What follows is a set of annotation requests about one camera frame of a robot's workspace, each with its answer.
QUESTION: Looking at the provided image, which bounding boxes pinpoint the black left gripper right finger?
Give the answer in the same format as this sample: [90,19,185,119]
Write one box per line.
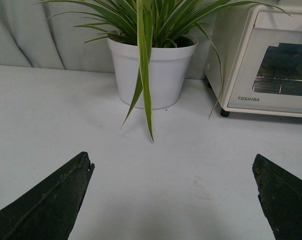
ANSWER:
[252,154,302,240]

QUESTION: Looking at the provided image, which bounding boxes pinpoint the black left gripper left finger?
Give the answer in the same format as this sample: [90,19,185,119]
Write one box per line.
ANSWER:
[0,152,95,240]

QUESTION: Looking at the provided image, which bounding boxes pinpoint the white oven door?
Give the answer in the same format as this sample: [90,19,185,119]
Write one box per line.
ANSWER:
[227,28,302,115]

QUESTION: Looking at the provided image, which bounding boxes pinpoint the white Toshiba toaster oven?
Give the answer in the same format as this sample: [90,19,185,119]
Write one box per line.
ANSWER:
[205,0,302,118]

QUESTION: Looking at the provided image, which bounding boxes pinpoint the white plastic flower pot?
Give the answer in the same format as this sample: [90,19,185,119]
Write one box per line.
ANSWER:
[107,34,198,110]

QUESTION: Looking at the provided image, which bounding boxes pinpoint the light grey backdrop curtain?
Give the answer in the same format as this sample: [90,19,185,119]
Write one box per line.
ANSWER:
[0,0,302,81]

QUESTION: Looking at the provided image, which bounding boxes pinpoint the green striped spider plant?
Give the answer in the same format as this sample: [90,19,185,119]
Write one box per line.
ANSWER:
[37,0,291,143]

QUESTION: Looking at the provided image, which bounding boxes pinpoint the metal oven wire rack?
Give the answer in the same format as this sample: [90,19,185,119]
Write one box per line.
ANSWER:
[252,76,302,96]

